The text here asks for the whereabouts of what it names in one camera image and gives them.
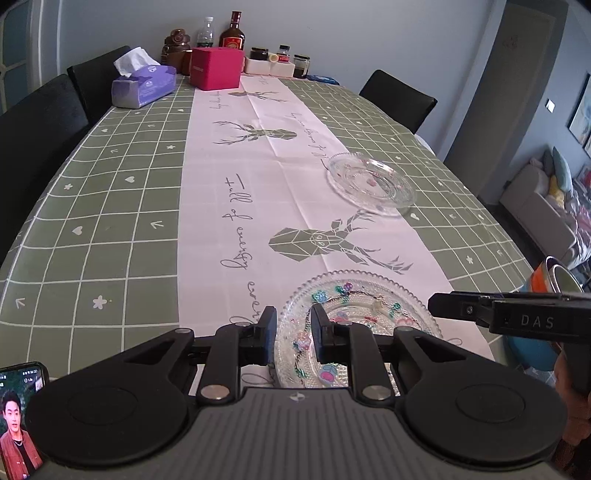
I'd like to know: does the grey door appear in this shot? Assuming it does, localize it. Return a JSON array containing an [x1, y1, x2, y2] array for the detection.
[[442, 0, 570, 206]]

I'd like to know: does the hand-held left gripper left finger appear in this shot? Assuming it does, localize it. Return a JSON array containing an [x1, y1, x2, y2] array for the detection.
[[117, 305, 279, 404]]

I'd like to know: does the white deer print table runner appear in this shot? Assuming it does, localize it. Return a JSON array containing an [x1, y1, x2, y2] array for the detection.
[[178, 75, 503, 389]]

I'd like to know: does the glazed door panel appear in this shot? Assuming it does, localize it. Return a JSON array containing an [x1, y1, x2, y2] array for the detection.
[[0, 0, 52, 114]]

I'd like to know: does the orange and blue container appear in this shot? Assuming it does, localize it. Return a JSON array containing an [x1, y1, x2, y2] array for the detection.
[[505, 266, 563, 373]]

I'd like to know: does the glass plate with centre flower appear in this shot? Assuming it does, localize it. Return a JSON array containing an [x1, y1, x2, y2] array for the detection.
[[326, 152, 417, 218]]

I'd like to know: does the clear plastic bottle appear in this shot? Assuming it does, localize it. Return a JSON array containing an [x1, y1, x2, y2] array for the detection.
[[197, 17, 216, 49]]

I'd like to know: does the smartphone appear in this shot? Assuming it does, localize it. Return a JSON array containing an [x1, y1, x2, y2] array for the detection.
[[0, 362, 51, 480]]

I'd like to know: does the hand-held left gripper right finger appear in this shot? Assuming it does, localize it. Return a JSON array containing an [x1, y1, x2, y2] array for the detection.
[[311, 302, 472, 403]]

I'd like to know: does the green ceramic bowl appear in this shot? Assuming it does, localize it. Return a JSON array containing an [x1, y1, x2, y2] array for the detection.
[[553, 267, 581, 295]]

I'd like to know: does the purple tissue pack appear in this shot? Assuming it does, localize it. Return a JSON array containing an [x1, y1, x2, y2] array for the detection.
[[110, 47, 178, 110]]

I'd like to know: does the amber liquor bottle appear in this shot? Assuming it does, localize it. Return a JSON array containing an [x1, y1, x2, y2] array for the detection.
[[218, 10, 246, 51]]

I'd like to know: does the framed wall picture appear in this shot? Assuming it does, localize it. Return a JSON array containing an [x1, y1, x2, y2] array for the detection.
[[566, 71, 591, 158]]

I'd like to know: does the glass plate with flower ring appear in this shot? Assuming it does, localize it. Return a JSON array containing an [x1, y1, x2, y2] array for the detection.
[[274, 270, 444, 389]]

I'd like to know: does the green checked tablecloth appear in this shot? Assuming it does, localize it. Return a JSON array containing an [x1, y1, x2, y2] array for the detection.
[[0, 74, 542, 386]]

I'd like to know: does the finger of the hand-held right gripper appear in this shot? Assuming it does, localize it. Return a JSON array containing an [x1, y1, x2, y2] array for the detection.
[[427, 291, 497, 331]]

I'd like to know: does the black chair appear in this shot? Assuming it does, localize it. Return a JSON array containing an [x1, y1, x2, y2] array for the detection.
[[66, 45, 133, 112], [359, 69, 439, 135], [0, 73, 91, 266]]

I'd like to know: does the white container box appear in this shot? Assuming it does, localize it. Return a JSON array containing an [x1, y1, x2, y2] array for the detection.
[[243, 55, 296, 79]]

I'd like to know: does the red box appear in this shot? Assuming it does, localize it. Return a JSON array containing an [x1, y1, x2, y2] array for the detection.
[[190, 46, 245, 91]]

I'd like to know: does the person's right hand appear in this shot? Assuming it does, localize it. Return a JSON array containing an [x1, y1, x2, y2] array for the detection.
[[553, 351, 591, 418]]

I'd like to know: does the grey sofa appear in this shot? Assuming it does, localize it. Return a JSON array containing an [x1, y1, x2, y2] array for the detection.
[[499, 147, 591, 271]]

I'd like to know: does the brown ceramic jar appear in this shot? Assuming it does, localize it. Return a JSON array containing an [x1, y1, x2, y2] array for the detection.
[[161, 28, 193, 76]]

